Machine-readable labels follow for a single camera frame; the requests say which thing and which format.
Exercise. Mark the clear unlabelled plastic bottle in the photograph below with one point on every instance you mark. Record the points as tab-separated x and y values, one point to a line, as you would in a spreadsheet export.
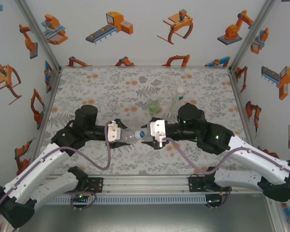
129	136

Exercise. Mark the clear bottle lime green label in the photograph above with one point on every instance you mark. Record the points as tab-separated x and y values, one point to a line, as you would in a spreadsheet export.
154	108

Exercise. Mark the blue bottle cap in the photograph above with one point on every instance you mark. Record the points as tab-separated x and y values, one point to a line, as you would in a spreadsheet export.
141	134

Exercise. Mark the clear bottle dark green label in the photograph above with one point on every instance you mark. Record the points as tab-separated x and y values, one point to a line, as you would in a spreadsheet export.
178	100

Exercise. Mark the white bottle cap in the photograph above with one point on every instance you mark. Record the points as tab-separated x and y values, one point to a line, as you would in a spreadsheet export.
180	90
154	97

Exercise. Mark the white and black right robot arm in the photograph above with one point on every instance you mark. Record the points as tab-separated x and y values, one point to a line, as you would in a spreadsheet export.
256	159

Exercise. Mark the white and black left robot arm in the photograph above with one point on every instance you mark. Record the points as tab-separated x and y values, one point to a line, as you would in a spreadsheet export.
33	166

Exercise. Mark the floral patterned tablecloth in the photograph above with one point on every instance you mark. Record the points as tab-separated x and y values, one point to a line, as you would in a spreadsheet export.
111	91

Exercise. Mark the circuit board with green light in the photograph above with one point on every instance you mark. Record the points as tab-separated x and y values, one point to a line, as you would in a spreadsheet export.
80	196
213	200

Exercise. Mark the wide aluminium frame rail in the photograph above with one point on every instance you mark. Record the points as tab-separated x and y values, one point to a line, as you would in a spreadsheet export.
147	184

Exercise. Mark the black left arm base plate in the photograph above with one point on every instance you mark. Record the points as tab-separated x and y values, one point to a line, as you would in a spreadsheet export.
97	184

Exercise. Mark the aluminium table side rail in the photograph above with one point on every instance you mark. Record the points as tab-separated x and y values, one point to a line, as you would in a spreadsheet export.
245	120
56	82

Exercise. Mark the thin aluminium table rail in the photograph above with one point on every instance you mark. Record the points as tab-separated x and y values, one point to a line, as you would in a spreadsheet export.
145	66

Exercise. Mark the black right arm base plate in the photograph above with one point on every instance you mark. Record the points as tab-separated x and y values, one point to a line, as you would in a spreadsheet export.
194	184

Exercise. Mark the aluminium frame post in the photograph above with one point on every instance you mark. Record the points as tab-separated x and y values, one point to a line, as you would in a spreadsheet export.
251	35
40	35

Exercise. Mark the aluminium frame leg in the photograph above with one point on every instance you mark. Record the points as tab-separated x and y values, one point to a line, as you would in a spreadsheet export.
276	212

